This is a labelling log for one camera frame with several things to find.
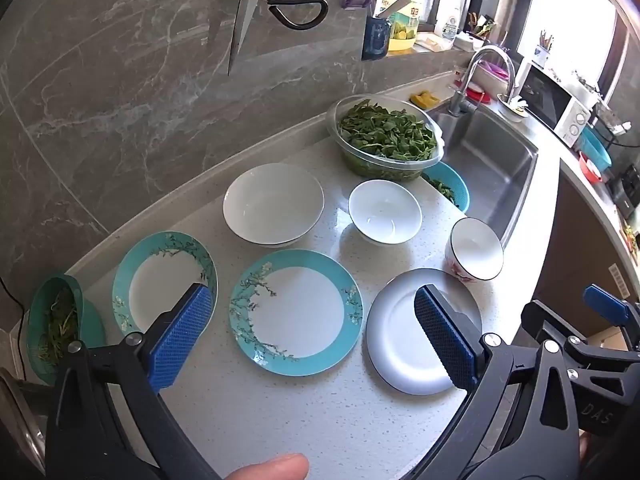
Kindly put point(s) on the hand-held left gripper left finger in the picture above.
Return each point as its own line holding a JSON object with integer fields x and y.
{"x": 180, "y": 335}

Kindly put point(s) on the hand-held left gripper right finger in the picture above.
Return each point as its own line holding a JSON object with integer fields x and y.
{"x": 442, "y": 340}

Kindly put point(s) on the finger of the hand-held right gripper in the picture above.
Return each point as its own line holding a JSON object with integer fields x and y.
{"x": 550, "y": 325}
{"x": 605, "y": 305}

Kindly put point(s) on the white plate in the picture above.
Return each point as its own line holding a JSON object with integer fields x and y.
{"x": 395, "y": 340}

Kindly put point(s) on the teal floral plate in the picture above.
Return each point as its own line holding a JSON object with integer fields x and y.
{"x": 295, "y": 310}
{"x": 150, "y": 285}

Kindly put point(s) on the small white bowl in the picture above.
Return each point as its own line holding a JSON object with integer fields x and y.
{"x": 385, "y": 210}

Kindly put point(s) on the large white bowl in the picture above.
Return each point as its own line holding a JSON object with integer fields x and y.
{"x": 272, "y": 205}

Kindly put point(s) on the person's left hand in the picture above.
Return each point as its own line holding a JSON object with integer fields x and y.
{"x": 270, "y": 467}

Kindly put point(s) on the green plastic bowl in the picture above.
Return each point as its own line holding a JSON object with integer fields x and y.
{"x": 90, "y": 325}

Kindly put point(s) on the red bowl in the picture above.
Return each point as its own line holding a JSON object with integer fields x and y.
{"x": 592, "y": 170}

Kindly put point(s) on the teal colander basket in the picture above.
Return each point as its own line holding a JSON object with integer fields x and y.
{"x": 457, "y": 185}

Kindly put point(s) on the teal basin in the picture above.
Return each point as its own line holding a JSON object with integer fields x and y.
{"x": 597, "y": 147}

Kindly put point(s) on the stainless steel sink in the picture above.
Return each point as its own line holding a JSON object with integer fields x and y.
{"x": 495, "y": 160}

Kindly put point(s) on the clear plastic container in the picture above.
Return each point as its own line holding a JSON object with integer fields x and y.
{"x": 385, "y": 165}

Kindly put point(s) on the green leafy vegetables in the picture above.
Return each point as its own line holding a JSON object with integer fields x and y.
{"x": 385, "y": 130}

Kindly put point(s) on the white microwave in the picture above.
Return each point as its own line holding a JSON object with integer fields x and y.
{"x": 545, "y": 95}

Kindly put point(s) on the chrome faucet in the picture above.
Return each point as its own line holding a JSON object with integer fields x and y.
{"x": 457, "y": 100}

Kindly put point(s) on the yellow cloth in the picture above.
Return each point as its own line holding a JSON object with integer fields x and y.
{"x": 424, "y": 99}

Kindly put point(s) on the utensil holder cup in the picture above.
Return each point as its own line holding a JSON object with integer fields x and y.
{"x": 542, "y": 52}

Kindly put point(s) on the white box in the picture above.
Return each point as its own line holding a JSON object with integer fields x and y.
{"x": 432, "y": 42}

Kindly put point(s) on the blue mug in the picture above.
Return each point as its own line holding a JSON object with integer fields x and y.
{"x": 375, "y": 37}

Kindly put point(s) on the kitchen scissors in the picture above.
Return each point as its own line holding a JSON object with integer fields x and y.
{"x": 239, "y": 30}

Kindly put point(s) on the yellow oil bottle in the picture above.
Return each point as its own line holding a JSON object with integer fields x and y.
{"x": 405, "y": 30}

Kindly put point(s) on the white spray bottle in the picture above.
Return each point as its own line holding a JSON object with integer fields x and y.
{"x": 450, "y": 22}

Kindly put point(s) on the white spatula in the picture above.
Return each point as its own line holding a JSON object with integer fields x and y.
{"x": 400, "y": 4}

